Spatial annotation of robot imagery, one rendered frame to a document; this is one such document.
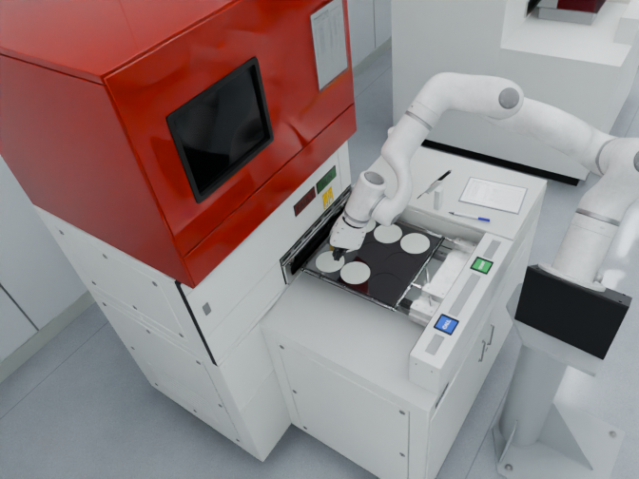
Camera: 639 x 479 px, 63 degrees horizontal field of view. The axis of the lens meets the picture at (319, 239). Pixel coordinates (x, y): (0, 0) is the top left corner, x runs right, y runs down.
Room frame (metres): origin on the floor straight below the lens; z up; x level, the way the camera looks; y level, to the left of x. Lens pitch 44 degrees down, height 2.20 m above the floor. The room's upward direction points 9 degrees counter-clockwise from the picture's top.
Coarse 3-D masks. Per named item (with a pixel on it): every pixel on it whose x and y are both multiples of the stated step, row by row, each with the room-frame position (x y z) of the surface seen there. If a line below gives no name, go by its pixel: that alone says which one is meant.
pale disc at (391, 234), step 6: (378, 228) 1.36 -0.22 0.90; (384, 228) 1.35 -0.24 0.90; (390, 228) 1.35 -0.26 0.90; (396, 228) 1.34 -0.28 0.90; (378, 234) 1.33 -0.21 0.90; (384, 234) 1.32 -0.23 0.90; (390, 234) 1.32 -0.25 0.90; (396, 234) 1.31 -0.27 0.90; (378, 240) 1.29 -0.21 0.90; (384, 240) 1.29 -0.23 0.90; (390, 240) 1.29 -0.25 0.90; (396, 240) 1.28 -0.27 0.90
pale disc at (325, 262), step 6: (324, 252) 1.28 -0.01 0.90; (330, 252) 1.28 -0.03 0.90; (318, 258) 1.26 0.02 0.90; (324, 258) 1.25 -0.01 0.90; (330, 258) 1.25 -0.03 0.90; (342, 258) 1.24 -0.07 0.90; (318, 264) 1.23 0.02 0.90; (324, 264) 1.22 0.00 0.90; (330, 264) 1.22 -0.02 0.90; (336, 264) 1.21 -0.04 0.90; (342, 264) 1.21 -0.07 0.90; (324, 270) 1.20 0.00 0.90; (330, 270) 1.19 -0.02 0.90; (336, 270) 1.19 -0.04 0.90
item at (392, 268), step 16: (400, 224) 1.36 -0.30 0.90; (368, 240) 1.30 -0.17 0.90; (400, 240) 1.28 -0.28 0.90; (432, 240) 1.25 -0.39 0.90; (352, 256) 1.24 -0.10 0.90; (368, 256) 1.23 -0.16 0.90; (384, 256) 1.22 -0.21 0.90; (400, 256) 1.21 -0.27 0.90; (416, 256) 1.19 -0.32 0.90; (320, 272) 1.19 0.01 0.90; (336, 272) 1.18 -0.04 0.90; (384, 272) 1.14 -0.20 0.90; (400, 272) 1.13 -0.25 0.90; (352, 288) 1.10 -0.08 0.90; (368, 288) 1.09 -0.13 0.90; (384, 288) 1.08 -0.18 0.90; (400, 288) 1.06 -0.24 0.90
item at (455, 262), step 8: (448, 256) 1.19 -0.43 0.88; (456, 256) 1.18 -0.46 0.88; (464, 256) 1.18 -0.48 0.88; (448, 264) 1.15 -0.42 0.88; (456, 264) 1.14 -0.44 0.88; (464, 264) 1.14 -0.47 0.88; (440, 272) 1.12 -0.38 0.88; (448, 272) 1.12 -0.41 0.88; (456, 272) 1.11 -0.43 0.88; (432, 280) 1.09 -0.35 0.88; (440, 280) 1.09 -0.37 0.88; (448, 280) 1.08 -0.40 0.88; (440, 288) 1.05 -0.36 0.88; (448, 288) 1.05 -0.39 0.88; (416, 320) 0.95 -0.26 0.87; (424, 320) 0.94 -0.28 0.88
